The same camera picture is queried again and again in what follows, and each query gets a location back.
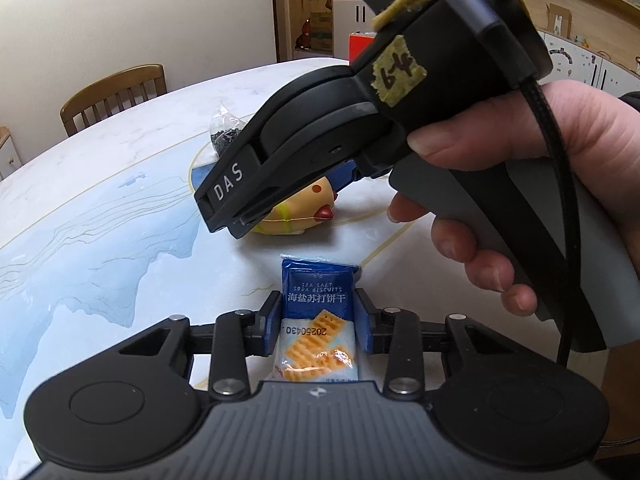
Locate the white cabinet with stickers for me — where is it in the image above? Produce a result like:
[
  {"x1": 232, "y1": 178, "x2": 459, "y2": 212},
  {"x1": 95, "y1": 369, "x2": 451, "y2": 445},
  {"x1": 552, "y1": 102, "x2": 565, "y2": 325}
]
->
[{"x1": 537, "y1": 30, "x2": 640, "y2": 92}]

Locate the white marble patterned desktop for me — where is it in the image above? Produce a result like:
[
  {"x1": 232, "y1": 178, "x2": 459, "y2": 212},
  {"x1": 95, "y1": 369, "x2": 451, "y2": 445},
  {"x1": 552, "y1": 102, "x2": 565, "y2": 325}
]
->
[{"x1": 0, "y1": 57, "x2": 616, "y2": 480}]

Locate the person's right hand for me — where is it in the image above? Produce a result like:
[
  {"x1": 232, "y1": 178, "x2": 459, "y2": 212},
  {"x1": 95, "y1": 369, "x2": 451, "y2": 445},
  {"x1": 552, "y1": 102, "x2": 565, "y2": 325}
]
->
[{"x1": 387, "y1": 81, "x2": 640, "y2": 317}]

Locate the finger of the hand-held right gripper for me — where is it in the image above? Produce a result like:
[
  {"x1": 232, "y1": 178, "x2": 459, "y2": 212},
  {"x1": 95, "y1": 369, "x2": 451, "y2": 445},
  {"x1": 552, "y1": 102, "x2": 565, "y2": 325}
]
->
[
  {"x1": 227, "y1": 200, "x2": 281, "y2": 239},
  {"x1": 327, "y1": 157, "x2": 391, "y2": 199}
]

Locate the white low cabinet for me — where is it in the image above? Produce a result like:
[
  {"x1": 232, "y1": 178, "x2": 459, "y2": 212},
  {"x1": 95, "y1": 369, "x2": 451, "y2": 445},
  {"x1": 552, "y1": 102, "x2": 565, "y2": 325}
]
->
[{"x1": 332, "y1": 0, "x2": 375, "y2": 58}]

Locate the clear bag of black bits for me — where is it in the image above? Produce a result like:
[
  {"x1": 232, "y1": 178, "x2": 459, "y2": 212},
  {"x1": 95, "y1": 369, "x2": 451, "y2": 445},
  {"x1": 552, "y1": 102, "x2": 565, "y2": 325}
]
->
[{"x1": 207, "y1": 105, "x2": 248, "y2": 156}]

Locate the yellow squeaky toy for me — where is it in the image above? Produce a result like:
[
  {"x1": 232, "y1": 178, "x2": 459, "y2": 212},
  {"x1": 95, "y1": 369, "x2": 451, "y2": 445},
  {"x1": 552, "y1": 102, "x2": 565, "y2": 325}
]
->
[{"x1": 250, "y1": 174, "x2": 347, "y2": 237}]

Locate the black braided cable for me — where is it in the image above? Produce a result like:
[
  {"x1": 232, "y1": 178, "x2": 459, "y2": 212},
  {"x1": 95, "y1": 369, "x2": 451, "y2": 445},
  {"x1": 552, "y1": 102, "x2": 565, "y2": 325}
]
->
[{"x1": 440, "y1": 0, "x2": 577, "y2": 365}]

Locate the small white cabinet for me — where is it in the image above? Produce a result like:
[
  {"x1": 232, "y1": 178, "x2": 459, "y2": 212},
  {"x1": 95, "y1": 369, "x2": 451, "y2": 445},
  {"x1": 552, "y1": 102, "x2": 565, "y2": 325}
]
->
[{"x1": 0, "y1": 127, "x2": 24, "y2": 181}]

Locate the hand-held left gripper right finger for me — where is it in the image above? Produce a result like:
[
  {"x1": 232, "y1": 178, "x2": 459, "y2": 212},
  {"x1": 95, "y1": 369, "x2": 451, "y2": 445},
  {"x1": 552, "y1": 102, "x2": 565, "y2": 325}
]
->
[{"x1": 352, "y1": 287, "x2": 506, "y2": 396}]

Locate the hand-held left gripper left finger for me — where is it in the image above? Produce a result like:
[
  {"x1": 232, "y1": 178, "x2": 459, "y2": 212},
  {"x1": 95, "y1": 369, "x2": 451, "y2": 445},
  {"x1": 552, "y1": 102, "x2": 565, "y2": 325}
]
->
[{"x1": 117, "y1": 290, "x2": 283, "y2": 402}]

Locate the blue biscuit packet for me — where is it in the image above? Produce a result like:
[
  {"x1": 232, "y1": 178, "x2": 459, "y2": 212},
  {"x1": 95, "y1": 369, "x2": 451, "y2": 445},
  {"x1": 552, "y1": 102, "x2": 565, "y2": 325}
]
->
[{"x1": 272, "y1": 254, "x2": 362, "y2": 383}]

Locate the brown wooden chair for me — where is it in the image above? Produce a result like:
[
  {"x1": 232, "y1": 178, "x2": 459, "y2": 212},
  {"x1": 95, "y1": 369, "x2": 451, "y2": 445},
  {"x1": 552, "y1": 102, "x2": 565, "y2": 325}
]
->
[{"x1": 60, "y1": 64, "x2": 167, "y2": 137}]

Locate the red cardboard box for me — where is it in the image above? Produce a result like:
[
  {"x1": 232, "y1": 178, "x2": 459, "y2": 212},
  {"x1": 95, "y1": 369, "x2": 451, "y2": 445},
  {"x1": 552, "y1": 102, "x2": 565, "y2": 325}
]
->
[{"x1": 348, "y1": 32, "x2": 377, "y2": 61}]

